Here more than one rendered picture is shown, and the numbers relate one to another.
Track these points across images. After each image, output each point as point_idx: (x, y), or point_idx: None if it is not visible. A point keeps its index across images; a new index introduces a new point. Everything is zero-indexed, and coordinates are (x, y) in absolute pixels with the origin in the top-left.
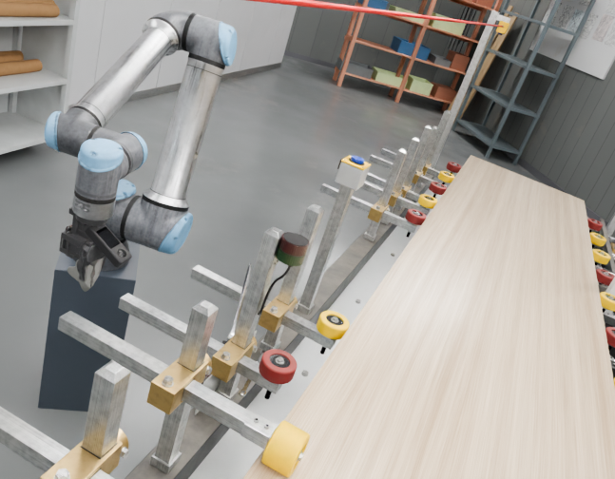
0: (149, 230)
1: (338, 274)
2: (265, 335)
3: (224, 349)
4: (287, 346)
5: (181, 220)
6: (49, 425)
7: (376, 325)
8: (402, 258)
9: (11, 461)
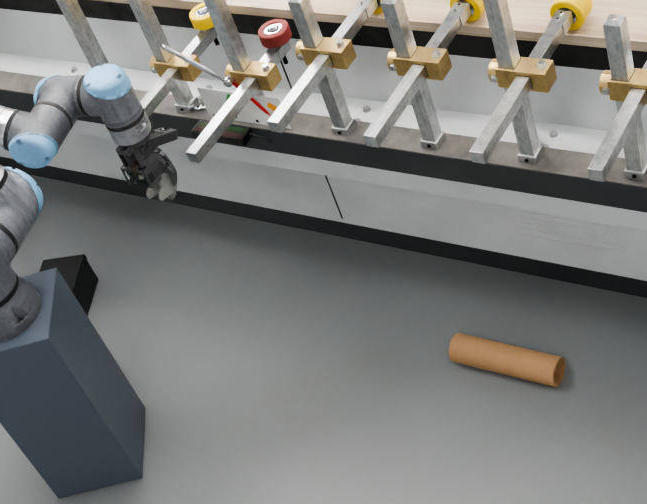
0: (25, 208)
1: (36, 82)
2: (183, 98)
3: (255, 72)
4: None
5: (17, 171)
6: (169, 456)
7: None
8: None
9: (224, 467)
